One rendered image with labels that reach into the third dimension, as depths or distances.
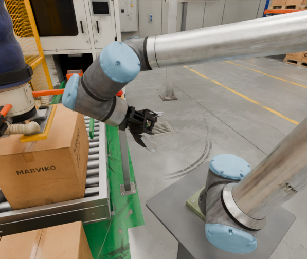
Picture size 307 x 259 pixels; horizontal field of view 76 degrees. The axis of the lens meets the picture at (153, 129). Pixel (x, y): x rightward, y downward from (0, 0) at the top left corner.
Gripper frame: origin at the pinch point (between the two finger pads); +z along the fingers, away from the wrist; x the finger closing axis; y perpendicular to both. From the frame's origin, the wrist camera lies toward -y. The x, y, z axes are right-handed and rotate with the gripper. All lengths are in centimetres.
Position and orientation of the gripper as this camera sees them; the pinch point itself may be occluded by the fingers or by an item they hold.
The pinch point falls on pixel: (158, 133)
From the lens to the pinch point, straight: 75.0
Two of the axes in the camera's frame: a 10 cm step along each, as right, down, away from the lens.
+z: 7.0, 3.2, 6.4
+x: 1.8, -9.4, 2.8
